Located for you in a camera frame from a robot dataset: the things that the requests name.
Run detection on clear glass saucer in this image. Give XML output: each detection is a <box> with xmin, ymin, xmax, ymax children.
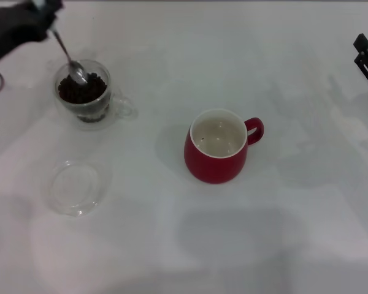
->
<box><xmin>47</xmin><ymin>159</ymin><xmax>113</xmax><ymax>217</ymax></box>

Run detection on red mug with white inside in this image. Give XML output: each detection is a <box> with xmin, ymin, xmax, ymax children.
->
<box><xmin>183</xmin><ymin>108</ymin><xmax>265</xmax><ymax>184</ymax></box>

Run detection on clear double-walled glass cup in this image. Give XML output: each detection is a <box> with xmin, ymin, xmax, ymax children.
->
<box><xmin>53</xmin><ymin>59</ymin><xmax>138</xmax><ymax>132</ymax></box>

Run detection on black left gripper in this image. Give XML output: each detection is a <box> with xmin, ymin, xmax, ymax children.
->
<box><xmin>0</xmin><ymin>0</ymin><xmax>64</xmax><ymax>44</ymax></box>

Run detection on blue-handled metal spoon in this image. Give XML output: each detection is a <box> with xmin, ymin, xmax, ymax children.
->
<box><xmin>33</xmin><ymin>0</ymin><xmax>89</xmax><ymax>86</ymax></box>

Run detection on brown coffee beans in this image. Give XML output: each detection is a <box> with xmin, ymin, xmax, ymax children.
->
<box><xmin>57</xmin><ymin>72</ymin><xmax>108</xmax><ymax>105</ymax></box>

